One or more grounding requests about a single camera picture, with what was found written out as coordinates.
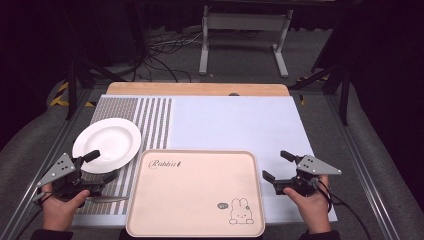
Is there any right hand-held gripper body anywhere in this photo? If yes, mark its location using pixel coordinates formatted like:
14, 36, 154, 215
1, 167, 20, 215
273, 154, 343, 198

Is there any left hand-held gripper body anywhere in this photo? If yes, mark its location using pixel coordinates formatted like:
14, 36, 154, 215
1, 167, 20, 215
33, 152, 104, 203

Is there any person's right hand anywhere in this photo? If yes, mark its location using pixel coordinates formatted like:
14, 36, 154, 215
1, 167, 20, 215
282, 175, 333, 235

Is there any person's left hand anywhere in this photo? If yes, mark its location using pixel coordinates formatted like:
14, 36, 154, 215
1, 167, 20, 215
39, 182, 92, 233

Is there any silver metal cutlery piece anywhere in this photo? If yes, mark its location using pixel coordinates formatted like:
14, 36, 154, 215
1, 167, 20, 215
87, 195, 130, 204

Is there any white round plate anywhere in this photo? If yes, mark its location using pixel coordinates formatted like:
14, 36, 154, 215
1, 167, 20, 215
71, 117, 142, 175

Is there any white mat with striped section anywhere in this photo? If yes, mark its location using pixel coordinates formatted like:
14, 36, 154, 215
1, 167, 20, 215
71, 94, 339, 228

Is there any yellow black hazard tape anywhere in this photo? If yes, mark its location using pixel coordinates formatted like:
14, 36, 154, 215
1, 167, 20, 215
49, 81, 97, 108
295, 73, 332, 107

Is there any black tripod stand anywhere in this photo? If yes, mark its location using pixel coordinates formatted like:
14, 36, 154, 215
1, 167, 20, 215
63, 0, 128, 122
287, 9, 355, 127

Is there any pink tray with rabbit print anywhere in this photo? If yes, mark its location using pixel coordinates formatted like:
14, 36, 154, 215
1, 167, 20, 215
125, 149, 267, 239

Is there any white metal stand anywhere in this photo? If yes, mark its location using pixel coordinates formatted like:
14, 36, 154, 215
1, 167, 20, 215
198, 5, 295, 79

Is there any aluminium frame rail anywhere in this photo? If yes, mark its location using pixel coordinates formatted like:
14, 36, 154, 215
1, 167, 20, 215
323, 94, 402, 240
0, 89, 101, 240

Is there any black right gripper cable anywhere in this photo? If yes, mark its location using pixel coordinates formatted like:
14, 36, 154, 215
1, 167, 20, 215
318, 179, 373, 240

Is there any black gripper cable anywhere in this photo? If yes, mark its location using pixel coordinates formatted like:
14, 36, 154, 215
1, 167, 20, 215
318, 179, 373, 240
14, 191, 54, 240

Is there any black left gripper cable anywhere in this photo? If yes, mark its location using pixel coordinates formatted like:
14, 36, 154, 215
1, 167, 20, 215
14, 191, 54, 240

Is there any bundle of floor cables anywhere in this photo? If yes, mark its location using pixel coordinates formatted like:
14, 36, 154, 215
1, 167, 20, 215
131, 28, 205, 83

